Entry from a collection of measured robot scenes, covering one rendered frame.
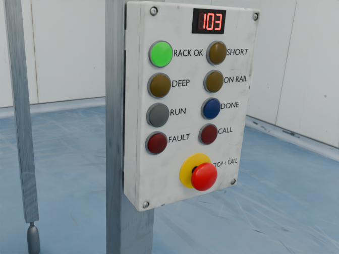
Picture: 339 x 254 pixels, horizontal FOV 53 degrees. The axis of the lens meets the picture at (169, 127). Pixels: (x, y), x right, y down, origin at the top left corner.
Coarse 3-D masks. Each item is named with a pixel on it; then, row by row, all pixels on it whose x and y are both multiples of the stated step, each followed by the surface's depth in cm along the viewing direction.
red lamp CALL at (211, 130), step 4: (208, 128) 45; (212, 128) 45; (204, 132) 45; (208, 132) 45; (212, 132) 45; (216, 132) 46; (204, 136) 45; (208, 136) 45; (212, 136) 45; (216, 136) 46; (204, 140) 45; (208, 140) 45; (212, 140) 46
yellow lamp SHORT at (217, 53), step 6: (216, 42) 41; (210, 48) 41; (216, 48) 41; (222, 48) 42; (210, 54) 41; (216, 54) 41; (222, 54) 42; (210, 60) 42; (216, 60) 42; (222, 60) 42
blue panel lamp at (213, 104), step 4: (212, 100) 44; (216, 100) 44; (208, 104) 43; (212, 104) 44; (216, 104) 44; (204, 108) 43; (208, 108) 44; (212, 108) 44; (216, 108) 44; (204, 112) 44; (208, 112) 44; (212, 112) 44; (216, 112) 44; (208, 116) 44; (212, 116) 44
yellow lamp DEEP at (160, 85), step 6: (156, 78) 38; (162, 78) 38; (150, 84) 38; (156, 84) 38; (162, 84) 39; (168, 84) 39; (150, 90) 39; (156, 90) 39; (162, 90) 39; (168, 90) 40; (156, 96) 39
